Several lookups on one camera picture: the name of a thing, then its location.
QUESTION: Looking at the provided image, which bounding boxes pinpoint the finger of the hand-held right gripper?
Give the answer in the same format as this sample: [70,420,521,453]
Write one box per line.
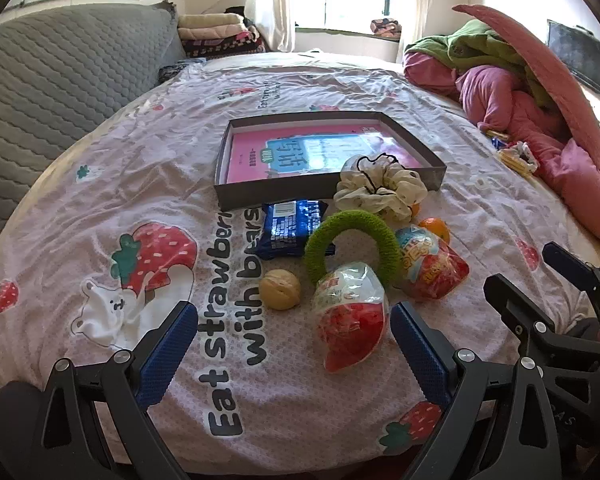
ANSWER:
[484,274,600,368]
[542,242,600,331]

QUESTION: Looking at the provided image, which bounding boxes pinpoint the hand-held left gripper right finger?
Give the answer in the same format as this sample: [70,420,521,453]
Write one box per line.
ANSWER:
[389,301,568,480]

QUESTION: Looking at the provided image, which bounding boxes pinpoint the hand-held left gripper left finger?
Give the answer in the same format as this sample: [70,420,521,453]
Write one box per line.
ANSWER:
[30,301,201,480]

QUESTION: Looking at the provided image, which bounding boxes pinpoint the red egg toy packet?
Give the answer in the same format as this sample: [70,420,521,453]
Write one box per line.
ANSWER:
[312,261,390,373]
[394,225,471,302]

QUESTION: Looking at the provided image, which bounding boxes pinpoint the walnut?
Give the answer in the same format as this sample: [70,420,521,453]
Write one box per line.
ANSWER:
[259,269,301,311]

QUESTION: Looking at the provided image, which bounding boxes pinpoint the green fuzzy ring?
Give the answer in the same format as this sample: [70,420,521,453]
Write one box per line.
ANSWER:
[304,210,402,291]

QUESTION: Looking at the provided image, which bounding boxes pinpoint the blue snack packet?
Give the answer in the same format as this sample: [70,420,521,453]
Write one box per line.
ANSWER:
[256,200,336,261]

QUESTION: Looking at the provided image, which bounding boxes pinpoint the grey cardboard box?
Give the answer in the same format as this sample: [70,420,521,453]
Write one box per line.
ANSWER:
[214,110,447,212]

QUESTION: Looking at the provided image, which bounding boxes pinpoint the yellow cracker packet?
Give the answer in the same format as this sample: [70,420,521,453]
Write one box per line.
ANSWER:
[497,149,531,177]

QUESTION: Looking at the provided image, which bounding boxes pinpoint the crumpled colourful wrapper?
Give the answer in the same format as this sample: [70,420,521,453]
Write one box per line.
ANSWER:
[510,141,538,173]

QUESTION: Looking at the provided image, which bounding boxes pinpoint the printed pink bed sheet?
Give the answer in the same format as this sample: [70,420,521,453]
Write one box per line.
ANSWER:
[0,52,600,480]

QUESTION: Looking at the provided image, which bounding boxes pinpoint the salmon pink quilt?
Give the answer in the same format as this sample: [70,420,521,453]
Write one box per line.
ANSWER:
[452,4,600,250]

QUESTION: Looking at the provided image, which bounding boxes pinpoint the pink book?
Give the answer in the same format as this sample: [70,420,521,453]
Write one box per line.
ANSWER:
[227,122,426,181]

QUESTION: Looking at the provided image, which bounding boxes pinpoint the green blanket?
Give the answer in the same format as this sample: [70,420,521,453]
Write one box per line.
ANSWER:
[405,20,556,111]

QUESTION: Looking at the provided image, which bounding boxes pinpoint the pink cloth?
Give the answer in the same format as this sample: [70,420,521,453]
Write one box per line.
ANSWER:
[403,51,463,98]

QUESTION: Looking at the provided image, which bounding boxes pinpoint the dark patterned cloth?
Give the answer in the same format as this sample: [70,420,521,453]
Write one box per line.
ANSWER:
[157,57,207,84]

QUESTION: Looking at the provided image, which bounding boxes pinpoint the white curtain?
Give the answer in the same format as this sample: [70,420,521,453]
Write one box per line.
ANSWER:
[244,0,297,54]
[400,0,481,51]

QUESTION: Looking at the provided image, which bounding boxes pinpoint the grey quilted headboard cover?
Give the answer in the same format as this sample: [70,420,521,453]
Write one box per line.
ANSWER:
[0,4,186,271]

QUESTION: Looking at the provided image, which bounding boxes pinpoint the patterned bag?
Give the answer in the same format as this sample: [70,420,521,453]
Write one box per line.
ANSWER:
[370,17,402,39]

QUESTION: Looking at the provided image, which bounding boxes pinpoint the dark patterned folded blanket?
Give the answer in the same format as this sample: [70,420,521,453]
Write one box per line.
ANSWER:
[184,35,267,59]

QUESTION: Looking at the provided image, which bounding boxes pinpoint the pink folded blanket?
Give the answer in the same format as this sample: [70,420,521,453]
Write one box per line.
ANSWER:
[179,24,253,42]

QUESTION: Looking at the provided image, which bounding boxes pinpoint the beige folded blanket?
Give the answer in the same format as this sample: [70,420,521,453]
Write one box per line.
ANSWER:
[177,12,246,29]

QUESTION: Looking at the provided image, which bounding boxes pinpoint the black framed wall board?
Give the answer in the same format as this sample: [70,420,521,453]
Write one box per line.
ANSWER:
[547,19,600,97]

